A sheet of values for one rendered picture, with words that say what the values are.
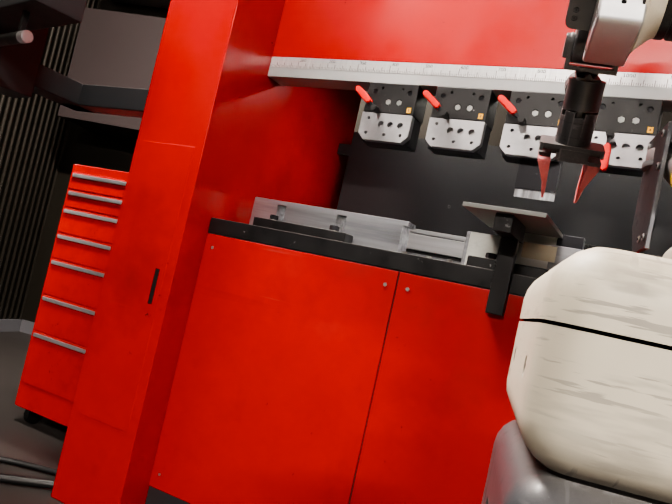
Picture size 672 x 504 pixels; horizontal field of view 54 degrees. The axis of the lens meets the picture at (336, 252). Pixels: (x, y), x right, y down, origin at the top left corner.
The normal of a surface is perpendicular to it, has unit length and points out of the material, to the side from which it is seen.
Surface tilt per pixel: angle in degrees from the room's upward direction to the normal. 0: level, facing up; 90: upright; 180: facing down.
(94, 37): 90
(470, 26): 90
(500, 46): 90
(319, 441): 90
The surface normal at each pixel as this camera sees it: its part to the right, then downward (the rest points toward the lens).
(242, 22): 0.88, 0.17
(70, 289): -0.43, -0.14
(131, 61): -0.22, -0.10
